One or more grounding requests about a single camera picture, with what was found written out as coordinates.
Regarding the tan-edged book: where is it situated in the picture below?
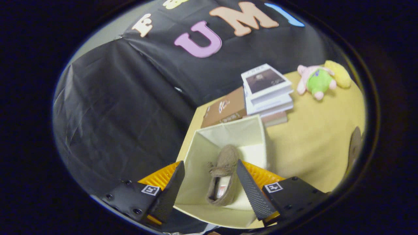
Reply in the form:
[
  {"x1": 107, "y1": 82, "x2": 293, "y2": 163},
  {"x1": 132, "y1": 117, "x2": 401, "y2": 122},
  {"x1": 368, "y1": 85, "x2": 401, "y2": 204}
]
[{"x1": 261, "y1": 111, "x2": 289, "y2": 128}]

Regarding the plain white book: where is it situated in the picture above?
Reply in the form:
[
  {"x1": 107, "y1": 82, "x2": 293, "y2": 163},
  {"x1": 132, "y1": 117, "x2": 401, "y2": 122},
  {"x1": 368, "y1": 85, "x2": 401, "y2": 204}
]
[{"x1": 244, "y1": 88, "x2": 294, "y2": 116}]

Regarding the brown slipper shoe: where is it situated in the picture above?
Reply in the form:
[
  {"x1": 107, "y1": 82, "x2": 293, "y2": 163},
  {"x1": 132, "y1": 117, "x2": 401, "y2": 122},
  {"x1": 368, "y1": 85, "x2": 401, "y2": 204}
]
[
  {"x1": 346, "y1": 126, "x2": 363, "y2": 177},
  {"x1": 206, "y1": 144, "x2": 241, "y2": 207}
]

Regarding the yellow plush toy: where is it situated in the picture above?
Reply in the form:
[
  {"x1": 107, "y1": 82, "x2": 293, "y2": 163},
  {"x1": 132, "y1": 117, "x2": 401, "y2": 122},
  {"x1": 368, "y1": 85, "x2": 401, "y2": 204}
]
[{"x1": 324, "y1": 60, "x2": 352, "y2": 89}]

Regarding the black backdrop cloth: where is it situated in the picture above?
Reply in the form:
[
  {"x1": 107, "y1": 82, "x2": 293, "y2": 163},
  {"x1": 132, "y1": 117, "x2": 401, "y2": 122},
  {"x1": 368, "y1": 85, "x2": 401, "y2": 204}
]
[{"x1": 52, "y1": 0, "x2": 330, "y2": 198}]

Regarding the fabric storage box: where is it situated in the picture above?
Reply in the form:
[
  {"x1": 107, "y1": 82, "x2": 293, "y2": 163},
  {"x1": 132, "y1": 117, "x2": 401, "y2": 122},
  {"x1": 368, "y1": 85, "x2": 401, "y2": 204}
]
[{"x1": 173, "y1": 114, "x2": 271, "y2": 229}]

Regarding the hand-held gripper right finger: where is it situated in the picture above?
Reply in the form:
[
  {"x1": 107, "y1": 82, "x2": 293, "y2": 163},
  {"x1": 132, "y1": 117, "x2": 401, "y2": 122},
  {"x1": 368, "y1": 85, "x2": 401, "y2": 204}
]
[{"x1": 236, "y1": 160, "x2": 329, "y2": 227}]

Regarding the pink plush toy green shirt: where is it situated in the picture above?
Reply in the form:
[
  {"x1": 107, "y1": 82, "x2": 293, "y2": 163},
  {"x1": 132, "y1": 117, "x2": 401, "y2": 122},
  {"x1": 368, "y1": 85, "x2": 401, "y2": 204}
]
[{"x1": 297, "y1": 65, "x2": 337, "y2": 101}]

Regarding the brown hardcover book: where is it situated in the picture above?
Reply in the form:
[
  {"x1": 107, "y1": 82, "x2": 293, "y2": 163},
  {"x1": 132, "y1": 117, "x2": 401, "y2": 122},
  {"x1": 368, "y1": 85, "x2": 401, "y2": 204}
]
[{"x1": 201, "y1": 86, "x2": 248, "y2": 129}]

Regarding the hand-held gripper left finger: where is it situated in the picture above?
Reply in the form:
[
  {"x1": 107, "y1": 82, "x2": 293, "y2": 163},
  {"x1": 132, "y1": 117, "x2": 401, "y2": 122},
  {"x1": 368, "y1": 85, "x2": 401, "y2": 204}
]
[{"x1": 102, "y1": 161, "x2": 185, "y2": 226}]

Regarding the white book dark cover picture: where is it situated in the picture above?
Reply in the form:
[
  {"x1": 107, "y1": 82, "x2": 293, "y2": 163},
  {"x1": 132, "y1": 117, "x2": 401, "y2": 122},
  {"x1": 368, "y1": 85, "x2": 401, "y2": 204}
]
[{"x1": 241, "y1": 63, "x2": 293, "y2": 105}]

